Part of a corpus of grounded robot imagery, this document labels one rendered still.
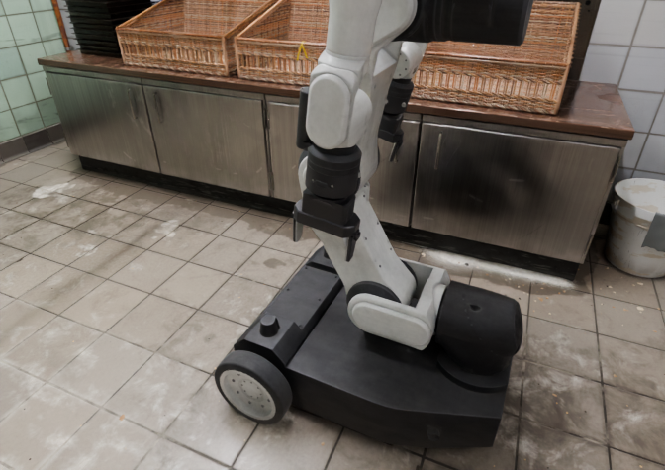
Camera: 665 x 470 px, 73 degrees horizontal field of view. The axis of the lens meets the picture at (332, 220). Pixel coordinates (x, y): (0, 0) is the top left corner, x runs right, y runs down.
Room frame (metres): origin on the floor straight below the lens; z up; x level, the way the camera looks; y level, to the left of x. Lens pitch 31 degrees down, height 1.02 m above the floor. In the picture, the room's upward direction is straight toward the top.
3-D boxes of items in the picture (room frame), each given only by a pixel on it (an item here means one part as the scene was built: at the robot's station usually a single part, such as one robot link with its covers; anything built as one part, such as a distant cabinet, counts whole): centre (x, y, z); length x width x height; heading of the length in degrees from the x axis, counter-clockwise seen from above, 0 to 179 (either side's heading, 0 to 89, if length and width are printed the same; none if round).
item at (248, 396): (0.72, 0.19, 0.10); 0.20 x 0.05 x 0.20; 65
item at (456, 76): (1.66, -0.53, 0.72); 0.56 x 0.49 x 0.28; 65
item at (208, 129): (1.93, 0.15, 0.29); 2.42 x 0.56 x 0.58; 67
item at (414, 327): (0.84, -0.17, 0.28); 0.21 x 0.20 x 0.13; 65
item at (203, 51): (2.13, 0.57, 0.72); 0.56 x 0.49 x 0.28; 66
